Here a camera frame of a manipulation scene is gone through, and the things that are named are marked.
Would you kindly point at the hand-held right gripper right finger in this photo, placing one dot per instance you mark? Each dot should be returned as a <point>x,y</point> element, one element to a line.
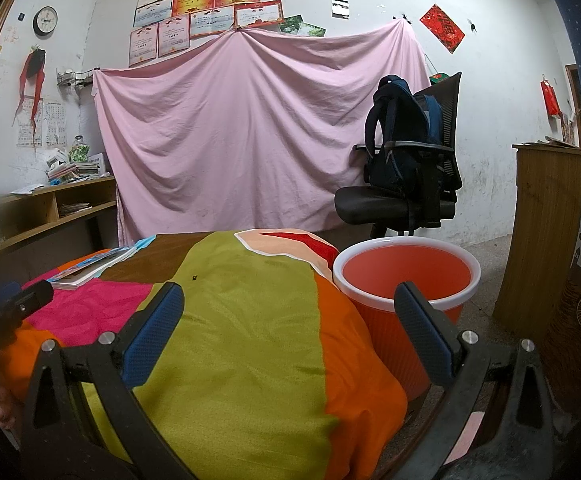
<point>428,340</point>

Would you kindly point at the black office chair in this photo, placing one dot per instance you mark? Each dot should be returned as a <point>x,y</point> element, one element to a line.
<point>390,205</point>

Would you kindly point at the stack of books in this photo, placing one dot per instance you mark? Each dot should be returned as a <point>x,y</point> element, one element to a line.
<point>70,170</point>

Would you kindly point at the blue illustrated book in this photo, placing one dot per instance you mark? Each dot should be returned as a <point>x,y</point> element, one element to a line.
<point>90,267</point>

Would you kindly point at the wooden shelf desk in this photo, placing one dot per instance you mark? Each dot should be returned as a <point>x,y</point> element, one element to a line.
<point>80,187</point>

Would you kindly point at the wooden framed picture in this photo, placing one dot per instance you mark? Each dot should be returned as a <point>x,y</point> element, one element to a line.
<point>572,105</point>

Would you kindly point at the glass jar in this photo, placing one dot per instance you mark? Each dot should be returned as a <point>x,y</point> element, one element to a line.
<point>79,150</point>

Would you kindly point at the red hanging envelope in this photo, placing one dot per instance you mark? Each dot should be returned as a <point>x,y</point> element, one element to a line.
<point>551,97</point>

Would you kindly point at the black and white photo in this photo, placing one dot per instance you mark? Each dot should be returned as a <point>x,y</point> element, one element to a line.
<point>340,6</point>

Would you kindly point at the dark blue backpack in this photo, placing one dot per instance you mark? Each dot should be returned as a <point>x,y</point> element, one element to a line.
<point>405,125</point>

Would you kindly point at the stack of papers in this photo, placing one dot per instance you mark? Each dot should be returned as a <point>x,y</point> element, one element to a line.
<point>75,208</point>

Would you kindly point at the orange plastic bucket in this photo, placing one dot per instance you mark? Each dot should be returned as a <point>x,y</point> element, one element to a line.
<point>405,270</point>

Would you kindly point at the round wall clock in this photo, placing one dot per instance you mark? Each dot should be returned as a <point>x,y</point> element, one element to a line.
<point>45,21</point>

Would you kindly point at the person's left hand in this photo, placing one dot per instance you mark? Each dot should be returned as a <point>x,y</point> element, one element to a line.
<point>3,407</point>

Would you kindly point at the green landscape photo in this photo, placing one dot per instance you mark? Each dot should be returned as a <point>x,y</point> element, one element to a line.
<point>314,30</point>
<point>290,25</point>

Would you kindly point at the red hanging ornament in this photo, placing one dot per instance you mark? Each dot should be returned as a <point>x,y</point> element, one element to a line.
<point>34,67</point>

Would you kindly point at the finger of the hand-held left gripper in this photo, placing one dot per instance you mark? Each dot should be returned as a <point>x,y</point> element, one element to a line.
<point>33,297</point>

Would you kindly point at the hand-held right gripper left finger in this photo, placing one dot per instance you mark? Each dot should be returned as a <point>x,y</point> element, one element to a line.
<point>153,340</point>

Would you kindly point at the paper wall calendar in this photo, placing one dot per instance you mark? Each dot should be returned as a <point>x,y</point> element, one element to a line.
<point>53,125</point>

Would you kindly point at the pink cloth backdrop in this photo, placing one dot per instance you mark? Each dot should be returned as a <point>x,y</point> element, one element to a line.
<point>245,135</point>

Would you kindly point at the red paper wall poster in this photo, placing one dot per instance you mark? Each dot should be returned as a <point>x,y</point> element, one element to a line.
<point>443,27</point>

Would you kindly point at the group of wall certificates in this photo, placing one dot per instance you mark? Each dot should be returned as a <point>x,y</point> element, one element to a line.
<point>210,5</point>

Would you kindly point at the wooden cabinet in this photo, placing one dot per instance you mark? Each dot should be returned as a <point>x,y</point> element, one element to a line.
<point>540,240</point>

